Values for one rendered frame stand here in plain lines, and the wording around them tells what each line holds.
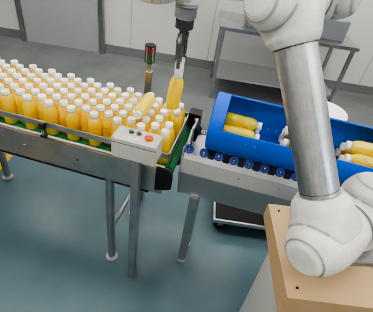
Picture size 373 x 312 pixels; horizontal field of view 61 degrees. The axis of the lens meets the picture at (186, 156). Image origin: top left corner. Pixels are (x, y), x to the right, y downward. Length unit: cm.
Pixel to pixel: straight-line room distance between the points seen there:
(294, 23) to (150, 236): 189
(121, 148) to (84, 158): 35
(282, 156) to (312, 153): 66
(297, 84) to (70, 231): 197
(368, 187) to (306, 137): 27
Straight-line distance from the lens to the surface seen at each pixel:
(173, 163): 156
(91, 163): 166
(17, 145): 187
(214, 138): 144
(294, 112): 80
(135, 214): 167
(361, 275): 114
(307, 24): 78
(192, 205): 181
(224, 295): 220
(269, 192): 160
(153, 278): 218
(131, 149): 135
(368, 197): 99
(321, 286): 105
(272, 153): 145
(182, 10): 133
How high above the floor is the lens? 189
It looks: 38 degrees down
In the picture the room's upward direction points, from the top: 9 degrees clockwise
